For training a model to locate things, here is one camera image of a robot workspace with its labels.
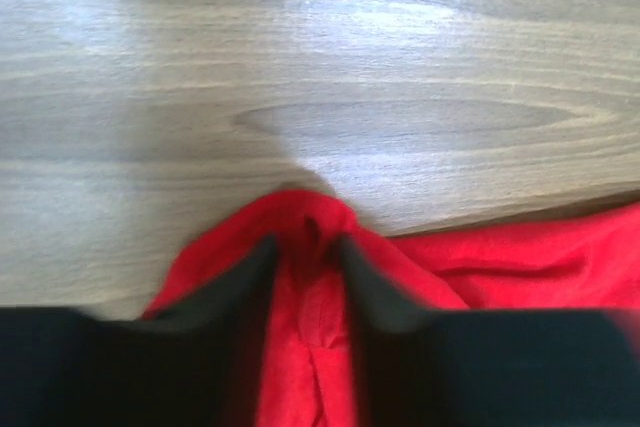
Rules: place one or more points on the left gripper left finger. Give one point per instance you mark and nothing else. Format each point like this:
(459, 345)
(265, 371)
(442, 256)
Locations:
(196, 362)

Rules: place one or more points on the red t shirt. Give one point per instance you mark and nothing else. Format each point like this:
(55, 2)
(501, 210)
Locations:
(585, 262)

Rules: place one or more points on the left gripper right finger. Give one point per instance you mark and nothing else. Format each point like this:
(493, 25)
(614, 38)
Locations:
(415, 364)

